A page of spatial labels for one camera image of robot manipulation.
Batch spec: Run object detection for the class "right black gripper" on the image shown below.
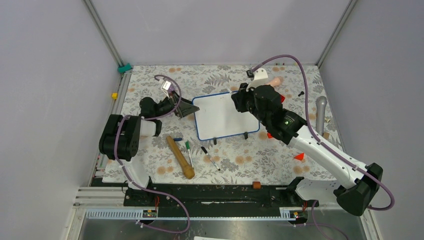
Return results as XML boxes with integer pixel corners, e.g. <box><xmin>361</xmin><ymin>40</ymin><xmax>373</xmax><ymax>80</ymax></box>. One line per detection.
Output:
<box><xmin>231</xmin><ymin>81</ymin><xmax>270</xmax><ymax>126</ymax></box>

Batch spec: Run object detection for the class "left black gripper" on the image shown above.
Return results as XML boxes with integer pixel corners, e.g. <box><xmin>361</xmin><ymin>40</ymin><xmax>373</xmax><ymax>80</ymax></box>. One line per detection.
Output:
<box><xmin>153</xmin><ymin>90</ymin><xmax>199</xmax><ymax>119</ymax></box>

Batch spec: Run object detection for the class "blue-framed whiteboard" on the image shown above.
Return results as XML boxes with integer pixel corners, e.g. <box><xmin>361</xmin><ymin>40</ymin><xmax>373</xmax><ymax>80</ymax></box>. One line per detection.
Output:
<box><xmin>192</xmin><ymin>92</ymin><xmax>261</xmax><ymax>141</ymax></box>

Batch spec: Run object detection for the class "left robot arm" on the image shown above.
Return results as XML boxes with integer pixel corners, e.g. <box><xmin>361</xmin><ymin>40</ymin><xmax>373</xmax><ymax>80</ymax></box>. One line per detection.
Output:
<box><xmin>99</xmin><ymin>91</ymin><xmax>200</xmax><ymax>206</ymax></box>

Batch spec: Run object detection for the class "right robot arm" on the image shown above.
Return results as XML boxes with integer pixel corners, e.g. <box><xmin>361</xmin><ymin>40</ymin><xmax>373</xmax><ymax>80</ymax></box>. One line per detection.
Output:
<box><xmin>231</xmin><ymin>83</ymin><xmax>383</xmax><ymax>216</ymax></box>

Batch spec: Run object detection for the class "pink plastic cylinder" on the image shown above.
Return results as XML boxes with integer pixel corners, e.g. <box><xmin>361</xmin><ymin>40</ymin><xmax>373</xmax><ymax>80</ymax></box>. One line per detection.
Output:
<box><xmin>266</xmin><ymin>76</ymin><xmax>284</xmax><ymax>88</ymax></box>

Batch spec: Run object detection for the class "green-capped marker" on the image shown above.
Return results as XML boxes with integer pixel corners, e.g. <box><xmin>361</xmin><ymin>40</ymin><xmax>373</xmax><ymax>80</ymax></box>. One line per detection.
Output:
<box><xmin>185</xmin><ymin>140</ymin><xmax>194</xmax><ymax>168</ymax></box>

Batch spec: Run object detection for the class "black-capped marker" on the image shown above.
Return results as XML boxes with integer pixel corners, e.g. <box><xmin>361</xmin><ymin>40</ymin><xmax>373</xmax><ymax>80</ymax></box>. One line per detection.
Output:
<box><xmin>201</xmin><ymin>146</ymin><xmax>221</xmax><ymax>171</ymax></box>

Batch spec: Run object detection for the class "silver grey microphone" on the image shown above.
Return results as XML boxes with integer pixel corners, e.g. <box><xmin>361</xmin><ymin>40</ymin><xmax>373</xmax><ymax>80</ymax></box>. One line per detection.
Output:
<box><xmin>315</xmin><ymin>96</ymin><xmax>328</xmax><ymax>136</ymax></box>

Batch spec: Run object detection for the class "teal corner clip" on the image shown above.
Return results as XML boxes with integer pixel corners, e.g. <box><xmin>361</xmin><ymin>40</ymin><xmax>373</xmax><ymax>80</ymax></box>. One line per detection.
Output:
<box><xmin>117</xmin><ymin>63</ymin><xmax>133</xmax><ymax>74</ymax></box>

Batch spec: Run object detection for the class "red wedge block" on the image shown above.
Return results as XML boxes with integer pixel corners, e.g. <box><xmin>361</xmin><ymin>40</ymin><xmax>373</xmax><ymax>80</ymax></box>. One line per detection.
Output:
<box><xmin>293</xmin><ymin>152</ymin><xmax>305</xmax><ymax>162</ymax></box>

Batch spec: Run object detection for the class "small wooden cube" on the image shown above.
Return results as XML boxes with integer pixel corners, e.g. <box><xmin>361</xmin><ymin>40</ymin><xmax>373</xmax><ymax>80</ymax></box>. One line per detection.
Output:
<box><xmin>322</xmin><ymin>132</ymin><xmax>330</xmax><ymax>140</ymax></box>

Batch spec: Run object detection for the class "brown cork cylinder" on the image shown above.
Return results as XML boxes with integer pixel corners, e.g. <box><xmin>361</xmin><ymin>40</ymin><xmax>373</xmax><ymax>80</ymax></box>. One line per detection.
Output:
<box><xmin>252</xmin><ymin>181</ymin><xmax>262</xmax><ymax>190</ymax></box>

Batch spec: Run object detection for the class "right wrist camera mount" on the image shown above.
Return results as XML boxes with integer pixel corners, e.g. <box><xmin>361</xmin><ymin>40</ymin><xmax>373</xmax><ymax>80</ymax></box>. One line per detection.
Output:
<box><xmin>246</xmin><ymin>67</ymin><xmax>269</xmax><ymax>92</ymax></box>

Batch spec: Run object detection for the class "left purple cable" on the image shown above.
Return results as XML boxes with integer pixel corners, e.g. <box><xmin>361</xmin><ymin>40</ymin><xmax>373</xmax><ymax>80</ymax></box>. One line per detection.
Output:
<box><xmin>113</xmin><ymin>74</ymin><xmax>191</xmax><ymax>234</ymax></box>

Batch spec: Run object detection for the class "purple cable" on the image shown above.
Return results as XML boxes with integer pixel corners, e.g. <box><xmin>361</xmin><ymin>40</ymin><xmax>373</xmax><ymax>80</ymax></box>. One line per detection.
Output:
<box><xmin>250</xmin><ymin>54</ymin><xmax>396</xmax><ymax>240</ymax></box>
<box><xmin>113</xmin><ymin>74</ymin><xmax>191</xmax><ymax>234</ymax></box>

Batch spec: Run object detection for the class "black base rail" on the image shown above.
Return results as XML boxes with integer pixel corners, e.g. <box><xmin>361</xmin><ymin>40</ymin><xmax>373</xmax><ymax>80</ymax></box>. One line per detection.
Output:
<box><xmin>123</xmin><ymin>183</ymin><xmax>314</xmax><ymax>218</ymax></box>

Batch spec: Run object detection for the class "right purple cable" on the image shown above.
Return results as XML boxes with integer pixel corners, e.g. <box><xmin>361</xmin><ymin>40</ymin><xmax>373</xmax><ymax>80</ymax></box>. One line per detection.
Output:
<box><xmin>250</xmin><ymin>54</ymin><xmax>396</xmax><ymax>240</ymax></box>

